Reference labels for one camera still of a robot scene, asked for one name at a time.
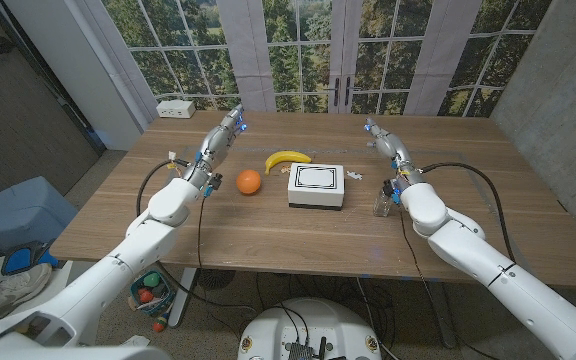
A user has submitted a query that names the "grey table leg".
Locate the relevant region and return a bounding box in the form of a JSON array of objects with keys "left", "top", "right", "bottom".
[{"left": 426, "top": 279, "right": 460, "bottom": 350}]

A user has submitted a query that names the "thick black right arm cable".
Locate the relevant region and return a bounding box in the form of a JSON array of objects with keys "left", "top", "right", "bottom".
[{"left": 420, "top": 161, "right": 518, "bottom": 264}]

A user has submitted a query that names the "white table leg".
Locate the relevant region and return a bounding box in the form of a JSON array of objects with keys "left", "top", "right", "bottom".
[{"left": 167, "top": 267, "right": 199, "bottom": 329}]

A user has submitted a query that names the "white power strip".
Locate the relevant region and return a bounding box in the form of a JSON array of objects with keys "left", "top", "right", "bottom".
[{"left": 156, "top": 99, "right": 197, "bottom": 120}]

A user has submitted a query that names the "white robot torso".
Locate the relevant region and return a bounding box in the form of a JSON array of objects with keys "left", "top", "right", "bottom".
[{"left": 236, "top": 298, "right": 383, "bottom": 360}]

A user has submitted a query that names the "teal toy basket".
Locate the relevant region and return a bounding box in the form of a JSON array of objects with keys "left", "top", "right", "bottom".
[{"left": 127, "top": 269, "right": 177, "bottom": 317}]

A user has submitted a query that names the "person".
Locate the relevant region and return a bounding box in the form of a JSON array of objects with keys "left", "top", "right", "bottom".
[{"left": 0, "top": 262, "right": 54, "bottom": 326}]

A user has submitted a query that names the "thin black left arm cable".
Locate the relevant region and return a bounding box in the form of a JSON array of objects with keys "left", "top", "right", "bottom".
[{"left": 194, "top": 192, "right": 210, "bottom": 271}]

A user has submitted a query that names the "blue-grey storage bin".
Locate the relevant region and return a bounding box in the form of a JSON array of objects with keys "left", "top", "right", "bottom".
[{"left": 0, "top": 175, "right": 79, "bottom": 256}]

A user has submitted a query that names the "orange fruit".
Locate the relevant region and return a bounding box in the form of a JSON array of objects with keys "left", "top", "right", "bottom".
[{"left": 235, "top": 169, "right": 263, "bottom": 196}]

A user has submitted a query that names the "dark round grille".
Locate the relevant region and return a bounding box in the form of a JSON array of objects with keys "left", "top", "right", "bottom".
[{"left": 195, "top": 268, "right": 237, "bottom": 292}]

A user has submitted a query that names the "white box with black frame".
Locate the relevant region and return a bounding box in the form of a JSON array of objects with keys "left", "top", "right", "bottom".
[{"left": 286, "top": 162, "right": 346, "bottom": 211}]

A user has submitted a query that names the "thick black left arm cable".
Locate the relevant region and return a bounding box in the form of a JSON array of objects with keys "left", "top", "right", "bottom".
[{"left": 135, "top": 158, "right": 192, "bottom": 217}]

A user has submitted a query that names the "clear glass salt shaker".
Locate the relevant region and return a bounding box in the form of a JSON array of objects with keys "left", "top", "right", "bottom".
[{"left": 372, "top": 180, "right": 395, "bottom": 218}]

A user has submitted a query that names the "yellow banana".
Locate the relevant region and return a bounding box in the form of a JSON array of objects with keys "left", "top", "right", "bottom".
[{"left": 264, "top": 150, "right": 313, "bottom": 176}]

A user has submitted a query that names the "red and green floor toy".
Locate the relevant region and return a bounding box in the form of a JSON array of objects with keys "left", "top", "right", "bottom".
[{"left": 151, "top": 312, "right": 172, "bottom": 334}]

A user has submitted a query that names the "printed window backdrop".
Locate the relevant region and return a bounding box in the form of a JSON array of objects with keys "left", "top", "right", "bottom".
[{"left": 75, "top": 0, "right": 554, "bottom": 119}]

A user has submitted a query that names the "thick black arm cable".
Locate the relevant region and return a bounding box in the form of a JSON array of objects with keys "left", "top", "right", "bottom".
[
  {"left": 135, "top": 158, "right": 192, "bottom": 217},
  {"left": 420, "top": 161, "right": 518, "bottom": 264}
]

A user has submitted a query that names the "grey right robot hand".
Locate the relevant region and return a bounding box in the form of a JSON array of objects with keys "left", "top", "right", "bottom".
[{"left": 364, "top": 117, "right": 417, "bottom": 172}]

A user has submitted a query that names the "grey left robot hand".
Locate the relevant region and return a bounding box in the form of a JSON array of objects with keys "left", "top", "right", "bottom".
[{"left": 194, "top": 103, "right": 248, "bottom": 169}]

